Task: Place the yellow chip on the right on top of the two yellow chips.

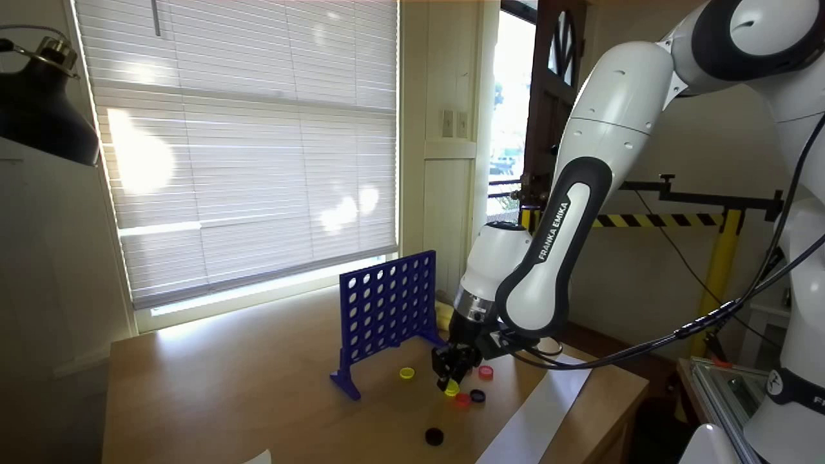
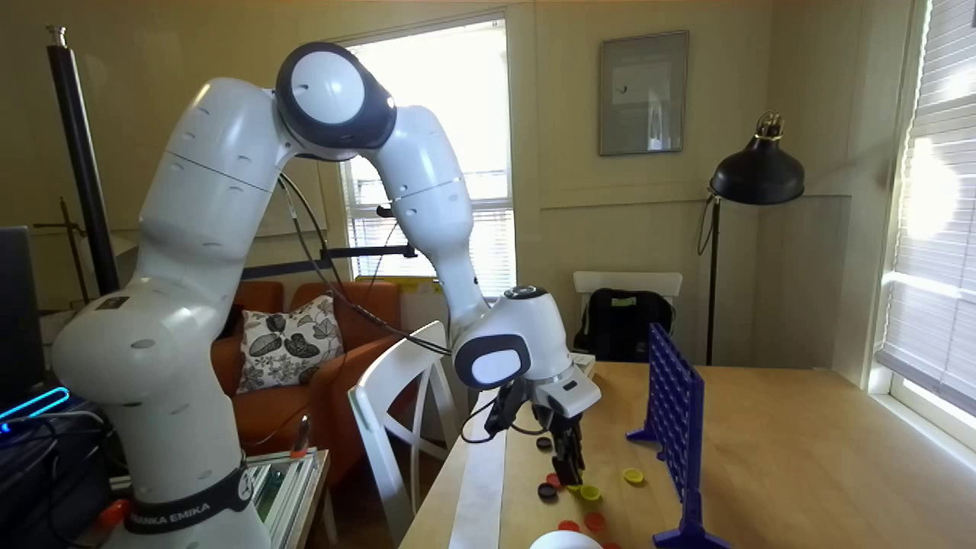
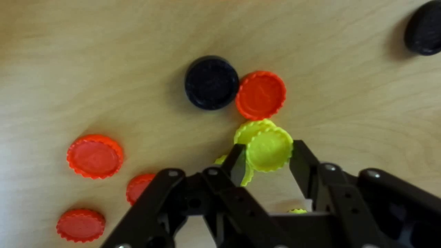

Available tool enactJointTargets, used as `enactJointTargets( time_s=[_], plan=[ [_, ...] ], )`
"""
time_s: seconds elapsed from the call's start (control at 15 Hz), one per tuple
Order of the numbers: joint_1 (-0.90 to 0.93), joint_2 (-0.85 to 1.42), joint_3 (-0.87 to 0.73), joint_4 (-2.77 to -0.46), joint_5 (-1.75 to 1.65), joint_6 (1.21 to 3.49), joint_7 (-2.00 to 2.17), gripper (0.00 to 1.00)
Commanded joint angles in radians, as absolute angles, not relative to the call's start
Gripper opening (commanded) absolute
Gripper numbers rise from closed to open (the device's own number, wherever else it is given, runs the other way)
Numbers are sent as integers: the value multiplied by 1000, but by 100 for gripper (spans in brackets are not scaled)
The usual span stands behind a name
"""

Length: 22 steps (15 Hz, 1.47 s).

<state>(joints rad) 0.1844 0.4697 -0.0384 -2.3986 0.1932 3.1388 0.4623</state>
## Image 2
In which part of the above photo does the framed picture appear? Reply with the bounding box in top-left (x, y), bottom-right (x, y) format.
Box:
top-left (598, 30), bottom-right (691, 158)

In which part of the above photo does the window with white blinds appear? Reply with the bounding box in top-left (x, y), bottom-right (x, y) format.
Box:
top-left (872, 0), bottom-right (976, 417)

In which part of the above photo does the white round object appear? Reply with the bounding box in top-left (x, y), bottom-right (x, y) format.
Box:
top-left (529, 531), bottom-right (605, 549)

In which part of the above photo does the white wooden chair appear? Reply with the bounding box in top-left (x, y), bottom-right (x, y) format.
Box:
top-left (348, 320), bottom-right (463, 547)
top-left (573, 271), bottom-right (684, 359)

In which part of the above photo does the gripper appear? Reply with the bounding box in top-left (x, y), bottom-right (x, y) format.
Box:
top-left (533, 404), bottom-right (587, 486)

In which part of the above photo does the black computer with blue light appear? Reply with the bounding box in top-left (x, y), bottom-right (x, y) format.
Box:
top-left (0, 386), bottom-right (117, 549)

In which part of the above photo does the leaf patterned cushion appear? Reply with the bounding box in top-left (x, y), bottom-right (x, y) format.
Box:
top-left (236, 295), bottom-right (345, 395)

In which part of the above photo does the black backpack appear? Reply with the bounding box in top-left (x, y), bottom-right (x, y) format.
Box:
top-left (573, 287), bottom-right (676, 364)

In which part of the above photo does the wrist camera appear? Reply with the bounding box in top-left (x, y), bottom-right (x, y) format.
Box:
top-left (485, 377), bottom-right (528, 438)

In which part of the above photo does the camera on mount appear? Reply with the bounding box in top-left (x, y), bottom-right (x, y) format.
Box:
top-left (242, 202), bottom-right (419, 280)

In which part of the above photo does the orange sofa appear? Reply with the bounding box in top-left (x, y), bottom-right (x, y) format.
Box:
top-left (211, 280), bottom-right (405, 489)

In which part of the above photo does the blue game grid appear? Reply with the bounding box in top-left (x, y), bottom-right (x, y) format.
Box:
top-left (626, 322), bottom-right (734, 549)

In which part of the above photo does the black monitor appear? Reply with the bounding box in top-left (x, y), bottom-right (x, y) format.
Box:
top-left (0, 226), bottom-right (47, 413)

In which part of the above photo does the black floor lamp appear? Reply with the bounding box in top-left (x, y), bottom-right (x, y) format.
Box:
top-left (696, 111), bottom-right (806, 367)

